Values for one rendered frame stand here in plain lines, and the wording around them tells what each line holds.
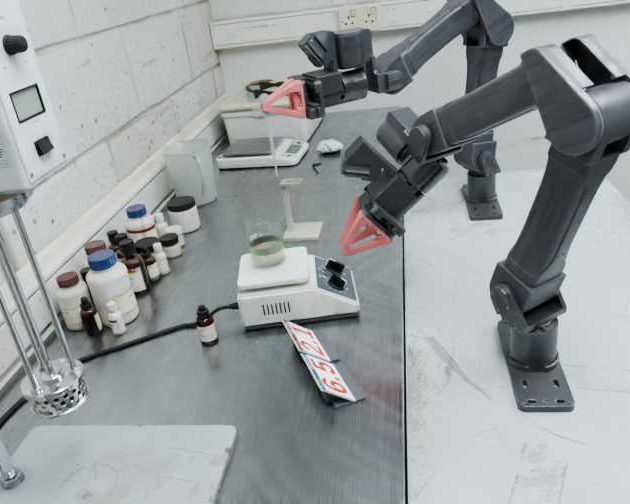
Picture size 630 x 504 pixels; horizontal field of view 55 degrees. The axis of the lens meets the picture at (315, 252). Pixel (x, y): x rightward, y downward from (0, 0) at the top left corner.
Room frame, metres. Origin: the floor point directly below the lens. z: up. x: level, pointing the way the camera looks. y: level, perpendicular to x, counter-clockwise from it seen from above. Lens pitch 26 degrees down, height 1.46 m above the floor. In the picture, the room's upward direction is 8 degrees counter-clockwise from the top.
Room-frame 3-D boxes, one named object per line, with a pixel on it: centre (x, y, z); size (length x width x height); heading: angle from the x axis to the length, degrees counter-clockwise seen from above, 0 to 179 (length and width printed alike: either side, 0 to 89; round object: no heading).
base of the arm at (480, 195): (1.27, -0.40, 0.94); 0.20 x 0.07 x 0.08; 169
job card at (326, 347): (0.78, 0.03, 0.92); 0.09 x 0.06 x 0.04; 15
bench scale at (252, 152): (1.84, 0.12, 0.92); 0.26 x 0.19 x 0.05; 75
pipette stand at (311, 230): (1.23, 0.02, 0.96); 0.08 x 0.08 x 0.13; 78
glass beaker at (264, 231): (0.94, 0.08, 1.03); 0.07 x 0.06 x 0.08; 91
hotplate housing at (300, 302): (0.92, 0.05, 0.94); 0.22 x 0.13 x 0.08; 89
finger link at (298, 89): (1.11, 0.02, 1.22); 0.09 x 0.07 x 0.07; 112
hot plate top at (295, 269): (0.92, 0.07, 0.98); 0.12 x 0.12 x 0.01; 89
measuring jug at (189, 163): (1.53, 0.29, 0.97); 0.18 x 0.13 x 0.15; 25
